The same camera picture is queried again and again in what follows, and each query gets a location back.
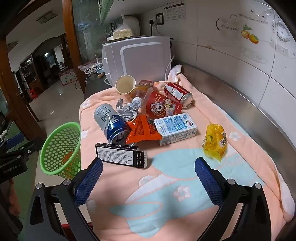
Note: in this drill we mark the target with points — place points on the wall socket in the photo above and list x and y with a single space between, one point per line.
159 18

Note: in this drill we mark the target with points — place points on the pink flower printed blanket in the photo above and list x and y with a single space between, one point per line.
161 180

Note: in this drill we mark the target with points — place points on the small red stool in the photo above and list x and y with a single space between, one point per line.
33 93

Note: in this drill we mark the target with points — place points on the white paper cup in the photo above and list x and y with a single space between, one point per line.
124 84

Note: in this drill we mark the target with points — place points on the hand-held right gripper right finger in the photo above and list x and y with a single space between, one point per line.
208 183

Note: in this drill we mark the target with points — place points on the white microwave oven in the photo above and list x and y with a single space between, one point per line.
138 58

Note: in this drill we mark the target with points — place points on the red soda can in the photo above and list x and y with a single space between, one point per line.
175 92

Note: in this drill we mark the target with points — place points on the white wall notice sticker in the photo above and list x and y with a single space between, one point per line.
174 11

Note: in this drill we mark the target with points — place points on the dark display cabinet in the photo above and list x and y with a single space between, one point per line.
30 74

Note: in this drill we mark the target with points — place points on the small orange jelly cup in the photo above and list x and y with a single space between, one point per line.
145 83

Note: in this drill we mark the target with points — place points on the small clear plastic cup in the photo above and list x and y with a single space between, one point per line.
161 105

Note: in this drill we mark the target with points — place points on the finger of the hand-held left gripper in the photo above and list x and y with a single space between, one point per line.
15 141

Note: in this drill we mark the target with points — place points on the silver wrapper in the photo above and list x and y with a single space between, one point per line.
126 111

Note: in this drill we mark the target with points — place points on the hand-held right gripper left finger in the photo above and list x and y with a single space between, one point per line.
89 180

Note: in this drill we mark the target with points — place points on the black box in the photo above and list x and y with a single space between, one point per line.
120 155

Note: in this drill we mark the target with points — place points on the white round cap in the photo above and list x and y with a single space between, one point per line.
136 102

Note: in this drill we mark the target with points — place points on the orange fruit wall decal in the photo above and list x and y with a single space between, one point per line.
253 38

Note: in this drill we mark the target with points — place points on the white blue milk carton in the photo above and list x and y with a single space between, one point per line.
175 127

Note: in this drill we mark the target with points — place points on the white pink cloth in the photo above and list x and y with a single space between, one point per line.
174 71

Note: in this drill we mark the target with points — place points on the green wall cabinet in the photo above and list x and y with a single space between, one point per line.
106 9

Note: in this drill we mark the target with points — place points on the orange snack packet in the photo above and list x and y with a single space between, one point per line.
141 129

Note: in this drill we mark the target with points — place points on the yellow plastic wrapper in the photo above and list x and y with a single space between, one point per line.
214 143

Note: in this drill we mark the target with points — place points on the plastic bag of grains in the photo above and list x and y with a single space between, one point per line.
122 32

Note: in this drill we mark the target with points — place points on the white round container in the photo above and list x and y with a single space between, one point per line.
136 25

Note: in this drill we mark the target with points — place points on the blue drink can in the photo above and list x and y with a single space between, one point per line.
108 120

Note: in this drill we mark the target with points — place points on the clear plastic bag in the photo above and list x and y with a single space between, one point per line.
89 62

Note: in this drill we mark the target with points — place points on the green plastic mesh basket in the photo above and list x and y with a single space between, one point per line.
49 139

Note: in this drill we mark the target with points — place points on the brown wooden door post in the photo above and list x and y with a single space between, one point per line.
13 97
71 46

